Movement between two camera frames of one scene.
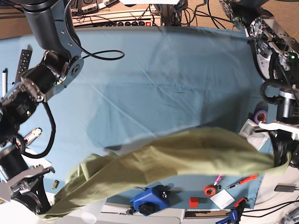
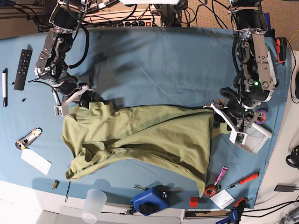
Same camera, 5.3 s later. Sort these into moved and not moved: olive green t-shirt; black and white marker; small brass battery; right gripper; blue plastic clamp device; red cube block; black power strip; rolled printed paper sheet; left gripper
Moved: right gripper; left gripper; olive green t-shirt
Not moved: red cube block; black and white marker; blue plastic clamp device; black power strip; rolled printed paper sheet; small brass battery
